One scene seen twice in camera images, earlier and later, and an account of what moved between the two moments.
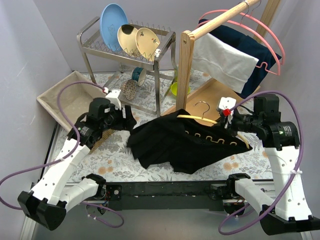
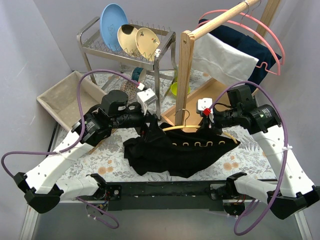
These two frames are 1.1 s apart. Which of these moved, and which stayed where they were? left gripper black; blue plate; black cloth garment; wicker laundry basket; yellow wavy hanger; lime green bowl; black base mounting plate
Moved: yellow wavy hanger; black cloth garment; left gripper black
Stayed: blue plate; wicker laundry basket; black base mounting plate; lime green bowl
